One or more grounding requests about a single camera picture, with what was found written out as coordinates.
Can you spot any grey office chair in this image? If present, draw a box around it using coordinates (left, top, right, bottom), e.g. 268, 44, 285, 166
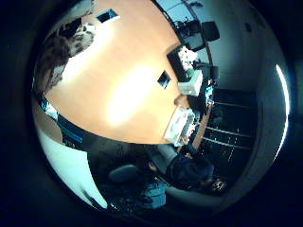
108, 164, 140, 185

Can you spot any square table cable cutout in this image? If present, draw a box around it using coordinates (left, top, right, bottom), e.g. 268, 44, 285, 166
156, 70, 172, 90

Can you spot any black office chair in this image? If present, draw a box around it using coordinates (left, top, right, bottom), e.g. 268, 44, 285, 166
202, 62, 221, 81
201, 20, 221, 43

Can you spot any black phone on table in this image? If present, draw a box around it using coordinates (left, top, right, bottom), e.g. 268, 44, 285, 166
96, 8, 121, 24

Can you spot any clear plastic storage box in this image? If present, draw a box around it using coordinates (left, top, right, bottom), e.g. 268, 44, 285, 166
163, 107, 197, 148

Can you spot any white storage box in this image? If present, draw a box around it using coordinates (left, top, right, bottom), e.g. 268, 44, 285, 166
177, 69, 205, 97

